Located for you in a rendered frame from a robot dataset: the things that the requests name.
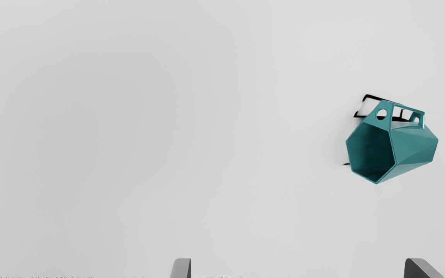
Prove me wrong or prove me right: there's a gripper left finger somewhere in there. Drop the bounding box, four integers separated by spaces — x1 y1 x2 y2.
170 258 192 278

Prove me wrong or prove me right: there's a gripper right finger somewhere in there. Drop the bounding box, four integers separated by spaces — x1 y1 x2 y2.
404 258 445 278

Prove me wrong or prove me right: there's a teal faceted mug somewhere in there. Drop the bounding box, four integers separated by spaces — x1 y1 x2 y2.
345 100 439 185

